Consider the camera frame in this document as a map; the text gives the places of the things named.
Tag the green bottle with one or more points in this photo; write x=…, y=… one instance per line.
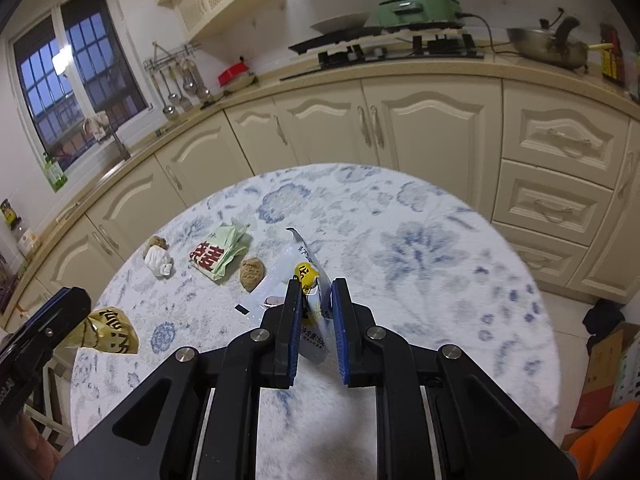
x=55, y=172

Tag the brown cardboard box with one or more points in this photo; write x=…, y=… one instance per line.
x=600, y=375

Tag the white packet with yellow logo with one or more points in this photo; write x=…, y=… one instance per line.
x=272, y=292

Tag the orange cloth bag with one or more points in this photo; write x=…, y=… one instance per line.
x=605, y=445

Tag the cream base kitchen cabinets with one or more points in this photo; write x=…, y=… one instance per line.
x=430, y=115

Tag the brown food lump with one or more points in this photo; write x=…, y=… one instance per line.
x=159, y=242
x=252, y=275

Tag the cream cabinet drawer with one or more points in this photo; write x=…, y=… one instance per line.
x=555, y=205
x=565, y=130
x=540, y=260

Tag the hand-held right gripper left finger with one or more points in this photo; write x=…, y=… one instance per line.
x=297, y=340

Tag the steel spoon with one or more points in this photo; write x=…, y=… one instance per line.
x=189, y=85

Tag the green white packet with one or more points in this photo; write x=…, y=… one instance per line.
x=220, y=255

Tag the black griddle pan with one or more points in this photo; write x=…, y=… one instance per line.
x=325, y=40

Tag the person's left hand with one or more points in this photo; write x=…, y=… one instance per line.
x=35, y=440

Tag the steel wok with lid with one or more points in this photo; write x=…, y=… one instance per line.
x=550, y=47

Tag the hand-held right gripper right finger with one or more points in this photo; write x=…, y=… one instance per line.
x=340, y=340

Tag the white plastic jar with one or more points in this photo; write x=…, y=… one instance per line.
x=27, y=237

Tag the steel faucet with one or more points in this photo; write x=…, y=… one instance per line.
x=120, y=145

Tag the barred kitchen window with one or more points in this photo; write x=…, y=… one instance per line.
x=45, y=75

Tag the metal utensil rack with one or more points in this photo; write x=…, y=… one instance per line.
x=172, y=57

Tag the blue floral tablecloth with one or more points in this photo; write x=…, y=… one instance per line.
x=425, y=285

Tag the beige shallow dish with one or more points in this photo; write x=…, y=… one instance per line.
x=242, y=85

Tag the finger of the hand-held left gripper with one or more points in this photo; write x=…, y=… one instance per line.
x=60, y=320
x=45, y=307

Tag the white crumpled bag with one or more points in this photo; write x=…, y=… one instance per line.
x=159, y=262

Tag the steel spatula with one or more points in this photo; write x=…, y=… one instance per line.
x=184, y=102

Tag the black bag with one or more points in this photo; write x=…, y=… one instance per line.
x=602, y=320

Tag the black gas stove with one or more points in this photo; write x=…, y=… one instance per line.
x=380, y=55

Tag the dark jar yellow label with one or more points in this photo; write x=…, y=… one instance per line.
x=7, y=215

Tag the yellow wrapper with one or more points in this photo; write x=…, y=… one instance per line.
x=112, y=335

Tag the green electric pot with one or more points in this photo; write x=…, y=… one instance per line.
x=415, y=7

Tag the steel ladle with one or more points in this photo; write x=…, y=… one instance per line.
x=202, y=92
x=168, y=109

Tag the cream lattice wall cabinet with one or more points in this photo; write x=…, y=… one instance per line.
x=220, y=0

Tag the grey shallow bowl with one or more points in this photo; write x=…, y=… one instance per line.
x=340, y=24

